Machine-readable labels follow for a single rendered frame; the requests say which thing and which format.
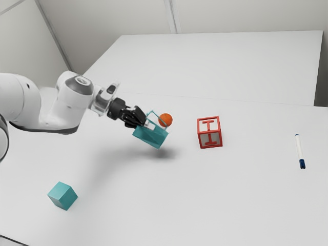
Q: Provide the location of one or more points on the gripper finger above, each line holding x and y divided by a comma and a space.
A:
139, 113
131, 122

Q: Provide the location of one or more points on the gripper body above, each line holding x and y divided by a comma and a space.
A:
118, 108

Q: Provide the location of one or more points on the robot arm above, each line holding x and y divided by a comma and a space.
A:
64, 102

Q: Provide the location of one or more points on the orange ball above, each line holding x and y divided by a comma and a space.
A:
165, 119

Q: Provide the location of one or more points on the red letter block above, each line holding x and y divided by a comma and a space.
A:
209, 132

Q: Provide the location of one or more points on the teal cube block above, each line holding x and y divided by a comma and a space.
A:
62, 195

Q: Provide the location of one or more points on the white pen with blue cap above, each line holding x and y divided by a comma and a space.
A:
299, 151

